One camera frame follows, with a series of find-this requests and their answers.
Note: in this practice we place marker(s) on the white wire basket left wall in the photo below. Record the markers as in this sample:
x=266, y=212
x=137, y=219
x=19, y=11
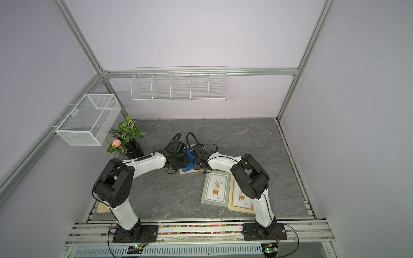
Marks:
x=90, y=120

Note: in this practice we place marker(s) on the green artificial plant pink flower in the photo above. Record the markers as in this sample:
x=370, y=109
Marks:
x=126, y=131

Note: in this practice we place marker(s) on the beige picture frame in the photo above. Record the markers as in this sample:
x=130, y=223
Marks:
x=196, y=169

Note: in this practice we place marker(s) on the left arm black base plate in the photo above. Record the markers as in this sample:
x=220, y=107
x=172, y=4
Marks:
x=138, y=234

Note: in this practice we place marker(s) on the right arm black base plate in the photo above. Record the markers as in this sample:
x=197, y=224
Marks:
x=255, y=232

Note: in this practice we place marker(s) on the left electronics board green led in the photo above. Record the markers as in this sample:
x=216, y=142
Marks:
x=135, y=250

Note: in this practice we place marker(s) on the white vented cable duct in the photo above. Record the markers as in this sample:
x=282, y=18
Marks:
x=172, y=251

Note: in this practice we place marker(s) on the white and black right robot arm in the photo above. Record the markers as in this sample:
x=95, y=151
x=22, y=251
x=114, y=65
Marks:
x=252, y=179

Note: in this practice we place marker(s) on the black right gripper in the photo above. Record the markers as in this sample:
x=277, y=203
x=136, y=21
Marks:
x=195, y=162

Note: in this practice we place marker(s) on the light wood picture frame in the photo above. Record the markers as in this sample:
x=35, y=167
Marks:
x=238, y=201

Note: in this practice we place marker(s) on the aluminium cage frame profiles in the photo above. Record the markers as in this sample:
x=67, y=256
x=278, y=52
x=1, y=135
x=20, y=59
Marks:
x=23, y=167

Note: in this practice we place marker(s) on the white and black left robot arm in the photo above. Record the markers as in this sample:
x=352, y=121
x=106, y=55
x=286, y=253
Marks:
x=113, y=186

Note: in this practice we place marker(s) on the black glossy plant vase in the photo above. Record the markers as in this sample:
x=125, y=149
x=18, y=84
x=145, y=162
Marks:
x=133, y=149

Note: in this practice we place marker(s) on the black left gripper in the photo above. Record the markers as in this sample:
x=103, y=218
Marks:
x=185, y=163

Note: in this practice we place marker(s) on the blue microfibre cloth black trim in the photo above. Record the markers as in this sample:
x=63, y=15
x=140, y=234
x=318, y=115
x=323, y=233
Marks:
x=190, y=165

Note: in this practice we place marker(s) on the long white wire shelf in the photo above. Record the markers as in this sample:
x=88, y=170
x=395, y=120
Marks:
x=196, y=83

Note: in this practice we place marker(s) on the green-grey picture frame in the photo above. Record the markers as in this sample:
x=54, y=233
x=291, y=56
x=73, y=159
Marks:
x=216, y=189

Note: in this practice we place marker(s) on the aluminium mounting rail front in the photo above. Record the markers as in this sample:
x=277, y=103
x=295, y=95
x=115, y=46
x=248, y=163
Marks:
x=201, y=231

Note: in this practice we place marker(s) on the electronics board green led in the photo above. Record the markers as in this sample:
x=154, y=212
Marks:
x=135, y=250
x=270, y=250

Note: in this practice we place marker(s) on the right electronics board green led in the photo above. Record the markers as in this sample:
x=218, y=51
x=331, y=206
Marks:
x=270, y=250

